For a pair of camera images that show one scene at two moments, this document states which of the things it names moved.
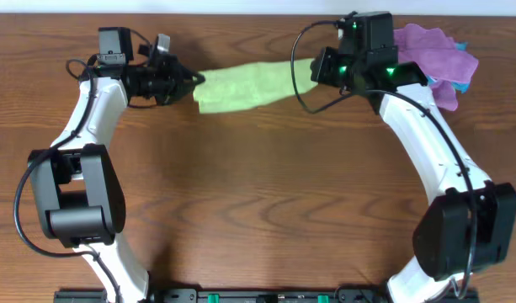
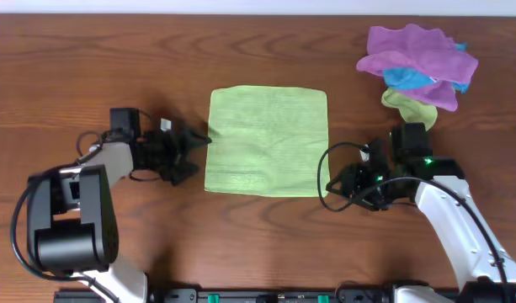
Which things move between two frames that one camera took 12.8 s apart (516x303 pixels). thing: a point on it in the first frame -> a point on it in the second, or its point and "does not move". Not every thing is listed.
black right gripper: x=321 y=66 -> x=353 y=184
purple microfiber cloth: x=435 y=53 does not move
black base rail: x=252 y=295 does not move
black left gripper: x=173 y=82 -> x=169 y=152
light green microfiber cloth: x=247 y=86 -> x=268 y=140
